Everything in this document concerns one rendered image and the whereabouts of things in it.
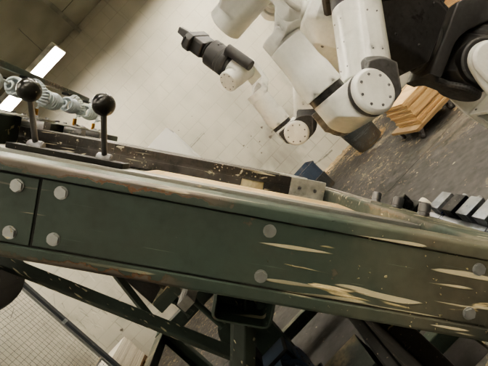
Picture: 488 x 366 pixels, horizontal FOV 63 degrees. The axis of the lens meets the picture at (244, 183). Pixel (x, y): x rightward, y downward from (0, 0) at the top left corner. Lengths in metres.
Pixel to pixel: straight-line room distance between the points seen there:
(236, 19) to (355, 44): 0.21
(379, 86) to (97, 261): 0.49
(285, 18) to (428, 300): 0.46
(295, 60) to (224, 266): 0.37
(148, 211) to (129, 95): 6.05
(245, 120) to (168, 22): 1.90
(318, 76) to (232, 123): 5.60
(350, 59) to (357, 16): 0.08
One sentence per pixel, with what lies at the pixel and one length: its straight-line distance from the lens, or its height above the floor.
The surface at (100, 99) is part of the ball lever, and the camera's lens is 0.68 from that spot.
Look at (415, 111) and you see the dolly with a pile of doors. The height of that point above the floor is 0.26.
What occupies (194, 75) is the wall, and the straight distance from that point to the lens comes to 6.39.
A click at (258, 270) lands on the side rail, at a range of 0.45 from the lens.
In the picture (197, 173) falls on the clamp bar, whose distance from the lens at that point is 1.39.
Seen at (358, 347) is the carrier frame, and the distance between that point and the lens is 1.90.
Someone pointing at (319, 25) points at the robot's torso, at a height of 1.28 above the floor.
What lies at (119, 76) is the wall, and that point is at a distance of 6.57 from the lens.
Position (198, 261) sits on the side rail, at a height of 1.17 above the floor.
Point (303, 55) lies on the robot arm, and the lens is 0.69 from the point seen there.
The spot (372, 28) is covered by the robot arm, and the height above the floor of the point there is 1.20.
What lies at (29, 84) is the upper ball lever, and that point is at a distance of 0.72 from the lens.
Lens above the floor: 1.23
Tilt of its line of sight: 4 degrees down
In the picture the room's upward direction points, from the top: 47 degrees counter-clockwise
